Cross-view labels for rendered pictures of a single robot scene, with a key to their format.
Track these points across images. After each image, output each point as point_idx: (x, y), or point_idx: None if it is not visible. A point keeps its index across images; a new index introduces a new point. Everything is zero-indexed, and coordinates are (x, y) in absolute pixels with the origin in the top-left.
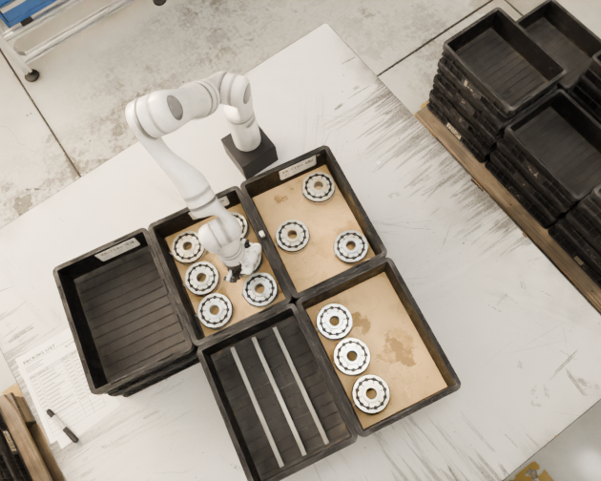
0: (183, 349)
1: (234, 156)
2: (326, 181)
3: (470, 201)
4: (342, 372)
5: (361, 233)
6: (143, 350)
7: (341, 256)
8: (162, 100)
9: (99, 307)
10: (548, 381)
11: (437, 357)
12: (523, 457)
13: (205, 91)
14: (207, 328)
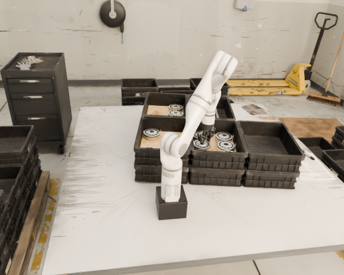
0: (241, 120)
1: (184, 190)
2: None
3: (79, 151)
4: None
5: (143, 133)
6: (261, 141)
7: (158, 131)
8: (218, 51)
9: None
10: (112, 112)
11: (147, 101)
12: (137, 106)
13: (194, 92)
14: None
